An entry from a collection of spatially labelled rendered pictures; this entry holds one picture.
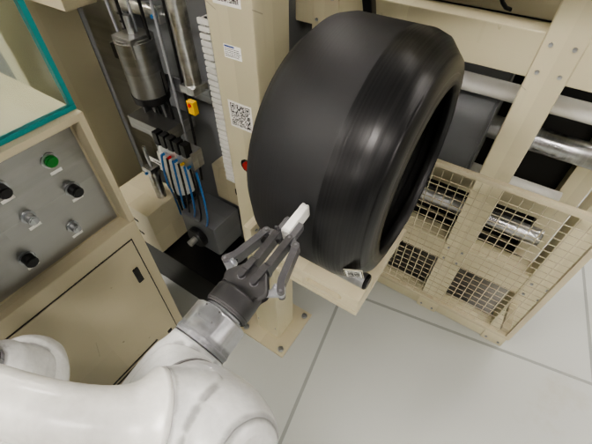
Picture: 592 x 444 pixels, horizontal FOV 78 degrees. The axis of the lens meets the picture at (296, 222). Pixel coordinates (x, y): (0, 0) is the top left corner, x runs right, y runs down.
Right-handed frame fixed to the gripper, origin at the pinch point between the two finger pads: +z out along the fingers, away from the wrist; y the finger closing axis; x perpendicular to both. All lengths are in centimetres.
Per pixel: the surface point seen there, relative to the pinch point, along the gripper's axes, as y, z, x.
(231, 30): 32.1, 25.8, -15.3
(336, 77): 3.3, 19.6, -16.4
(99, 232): 63, -15, 32
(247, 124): 30.6, 22.6, 6.7
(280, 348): 21, 2, 123
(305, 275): 5.8, 7.9, 40.2
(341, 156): -3.5, 9.8, -9.6
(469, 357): -55, 49, 132
